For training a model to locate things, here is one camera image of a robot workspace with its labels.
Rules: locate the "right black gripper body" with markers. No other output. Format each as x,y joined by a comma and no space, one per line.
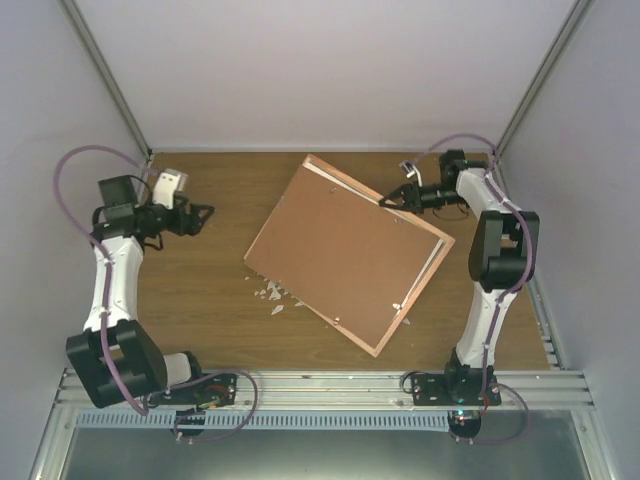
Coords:
420,202

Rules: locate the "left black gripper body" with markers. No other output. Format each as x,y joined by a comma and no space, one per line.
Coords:
178,226

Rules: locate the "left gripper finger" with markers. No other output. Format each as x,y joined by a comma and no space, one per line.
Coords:
195,209
196,221

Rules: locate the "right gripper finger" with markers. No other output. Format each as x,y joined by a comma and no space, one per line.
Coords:
399,205
407,192

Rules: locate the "blue wooden picture frame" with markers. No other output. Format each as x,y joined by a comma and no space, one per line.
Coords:
415,300

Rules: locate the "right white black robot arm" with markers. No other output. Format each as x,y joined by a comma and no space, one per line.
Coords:
501,260

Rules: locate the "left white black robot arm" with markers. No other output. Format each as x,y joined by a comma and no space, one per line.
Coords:
114,358

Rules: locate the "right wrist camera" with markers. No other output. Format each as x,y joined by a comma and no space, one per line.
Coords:
411,171

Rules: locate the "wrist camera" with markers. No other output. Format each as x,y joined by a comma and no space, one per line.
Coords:
411,171
168,185

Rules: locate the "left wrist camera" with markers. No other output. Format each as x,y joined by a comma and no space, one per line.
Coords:
168,185

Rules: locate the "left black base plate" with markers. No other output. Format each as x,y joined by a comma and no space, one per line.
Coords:
215,392

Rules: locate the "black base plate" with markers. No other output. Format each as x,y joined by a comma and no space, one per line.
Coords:
215,392
435,390

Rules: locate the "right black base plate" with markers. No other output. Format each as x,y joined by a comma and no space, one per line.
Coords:
435,390

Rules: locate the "grey slotted cable duct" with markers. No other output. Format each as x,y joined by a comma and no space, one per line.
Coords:
281,420

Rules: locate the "left aluminium corner post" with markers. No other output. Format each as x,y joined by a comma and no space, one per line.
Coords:
89,43

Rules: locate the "aluminium corner post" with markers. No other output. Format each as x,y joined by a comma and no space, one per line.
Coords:
89,43
559,44

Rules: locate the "aluminium front rail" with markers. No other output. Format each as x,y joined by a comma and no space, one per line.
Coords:
380,390

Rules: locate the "right aluminium corner post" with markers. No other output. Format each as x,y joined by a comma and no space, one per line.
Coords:
559,44

